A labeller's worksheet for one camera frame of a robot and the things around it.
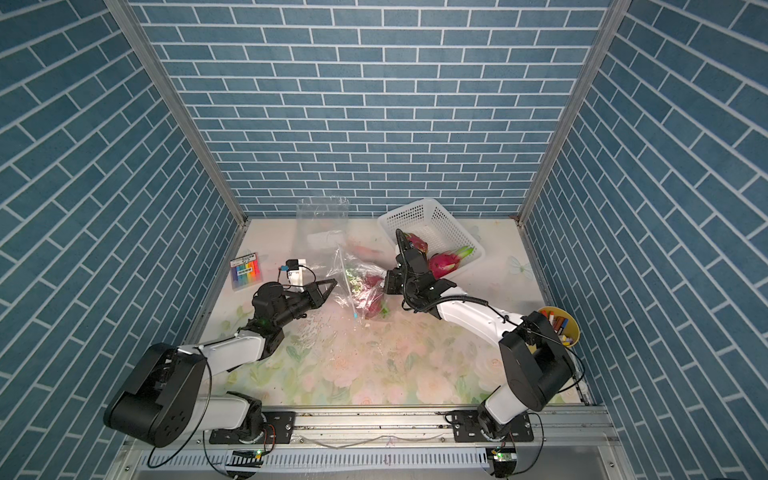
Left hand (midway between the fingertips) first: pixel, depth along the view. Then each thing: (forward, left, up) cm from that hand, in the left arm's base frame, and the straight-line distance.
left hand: (342, 285), depth 83 cm
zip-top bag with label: (+35, +15, -14) cm, 40 cm away
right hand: (+4, -13, -2) cm, 14 cm away
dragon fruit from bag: (+20, -22, -4) cm, 30 cm away
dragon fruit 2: (-3, -8, -1) cm, 8 cm away
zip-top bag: (-2, -5, +2) cm, 5 cm away
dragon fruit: (+12, -30, -6) cm, 33 cm away
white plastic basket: (+32, -33, -12) cm, 47 cm away
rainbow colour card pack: (+14, +37, -14) cm, 42 cm away
